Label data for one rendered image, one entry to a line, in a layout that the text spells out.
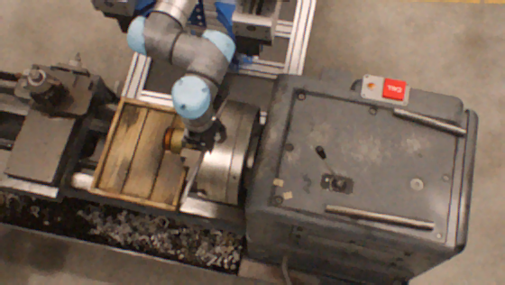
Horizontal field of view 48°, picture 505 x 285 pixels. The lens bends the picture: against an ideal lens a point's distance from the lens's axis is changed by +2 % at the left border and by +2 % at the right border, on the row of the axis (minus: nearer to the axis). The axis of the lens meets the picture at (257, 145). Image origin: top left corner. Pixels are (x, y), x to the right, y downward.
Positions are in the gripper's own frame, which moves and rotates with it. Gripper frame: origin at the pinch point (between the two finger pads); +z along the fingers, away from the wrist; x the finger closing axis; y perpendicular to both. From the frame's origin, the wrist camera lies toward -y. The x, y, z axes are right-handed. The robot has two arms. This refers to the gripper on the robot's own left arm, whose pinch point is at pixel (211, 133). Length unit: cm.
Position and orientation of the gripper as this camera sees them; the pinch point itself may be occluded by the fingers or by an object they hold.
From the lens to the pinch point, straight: 145.4
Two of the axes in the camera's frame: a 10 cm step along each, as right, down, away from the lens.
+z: 0.3, 2.7, 9.6
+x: 9.5, 3.1, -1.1
